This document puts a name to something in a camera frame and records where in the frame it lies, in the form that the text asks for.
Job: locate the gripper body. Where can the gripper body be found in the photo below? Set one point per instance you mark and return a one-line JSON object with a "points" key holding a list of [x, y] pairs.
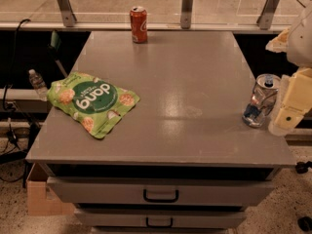
{"points": [[301, 39]]}

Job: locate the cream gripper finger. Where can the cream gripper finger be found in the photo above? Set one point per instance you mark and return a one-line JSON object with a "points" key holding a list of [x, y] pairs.
{"points": [[284, 119], [280, 96]]}

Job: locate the silver blue redbull can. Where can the silver blue redbull can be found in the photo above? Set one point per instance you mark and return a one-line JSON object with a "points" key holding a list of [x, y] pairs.
{"points": [[262, 101]]}

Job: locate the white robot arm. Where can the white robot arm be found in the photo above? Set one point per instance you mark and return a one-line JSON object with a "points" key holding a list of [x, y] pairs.
{"points": [[296, 41]]}

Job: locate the red coke can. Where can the red coke can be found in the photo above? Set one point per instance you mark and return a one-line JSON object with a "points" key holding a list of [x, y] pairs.
{"points": [[138, 17]]}

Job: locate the black caster wheel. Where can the black caster wheel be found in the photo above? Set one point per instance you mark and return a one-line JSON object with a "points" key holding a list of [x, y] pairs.
{"points": [[302, 167], [305, 223]]}

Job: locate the black lower caster wheel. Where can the black lower caster wheel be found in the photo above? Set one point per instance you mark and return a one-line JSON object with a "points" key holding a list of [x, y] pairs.
{"points": [[305, 223]]}

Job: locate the green snack chip bag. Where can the green snack chip bag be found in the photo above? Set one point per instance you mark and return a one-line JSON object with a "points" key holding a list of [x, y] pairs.
{"points": [[97, 105]]}

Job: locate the grey upper drawer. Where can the grey upper drawer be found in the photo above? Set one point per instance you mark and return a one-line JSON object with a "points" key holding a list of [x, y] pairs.
{"points": [[128, 191]]}

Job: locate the grey drawer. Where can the grey drawer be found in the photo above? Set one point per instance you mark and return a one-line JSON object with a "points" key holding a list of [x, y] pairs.
{"points": [[136, 218], [128, 191]]}

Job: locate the grey lower drawer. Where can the grey lower drawer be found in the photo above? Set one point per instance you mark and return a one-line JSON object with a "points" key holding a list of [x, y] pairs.
{"points": [[136, 218]]}

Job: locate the clear plastic water bottle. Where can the clear plastic water bottle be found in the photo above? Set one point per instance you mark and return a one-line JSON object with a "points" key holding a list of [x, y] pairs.
{"points": [[38, 84]]}

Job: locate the cardboard box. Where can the cardboard box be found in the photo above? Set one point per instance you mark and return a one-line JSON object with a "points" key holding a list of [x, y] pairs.
{"points": [[41, 199]]}

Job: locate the right metal railing bracket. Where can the right metal railing bracket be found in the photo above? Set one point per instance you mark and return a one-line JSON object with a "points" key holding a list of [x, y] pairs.
{"points": [[265, 19]]}

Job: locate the metal railing bracket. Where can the metal railing bracket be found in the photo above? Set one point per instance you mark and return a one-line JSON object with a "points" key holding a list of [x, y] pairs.
{"points": [[265, 19], [67, 15], [186, 14]]}

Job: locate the middle metal railing bracket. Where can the middle metal railing bracket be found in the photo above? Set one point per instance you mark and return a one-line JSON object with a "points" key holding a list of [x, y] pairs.
{"points": [[186, 14]]}

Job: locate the black upper drawer handle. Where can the black upper drawer handle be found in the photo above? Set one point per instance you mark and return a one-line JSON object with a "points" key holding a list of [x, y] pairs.
{"points": [[160, 197]]}

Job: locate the black drawer handle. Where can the black drawer handle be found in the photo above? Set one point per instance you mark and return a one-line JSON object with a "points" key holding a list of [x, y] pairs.
{"points": [[159, 222], [160, 197]]}

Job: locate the black lower drawer handle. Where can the black lower drawer handle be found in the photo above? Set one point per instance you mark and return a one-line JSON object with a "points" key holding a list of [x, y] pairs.
{"points": [[159, 222]]}

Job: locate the left metal railing bracket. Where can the left metal railing bracket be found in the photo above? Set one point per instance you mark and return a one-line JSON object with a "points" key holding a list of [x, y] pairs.
{"points": [[67, 15]]}

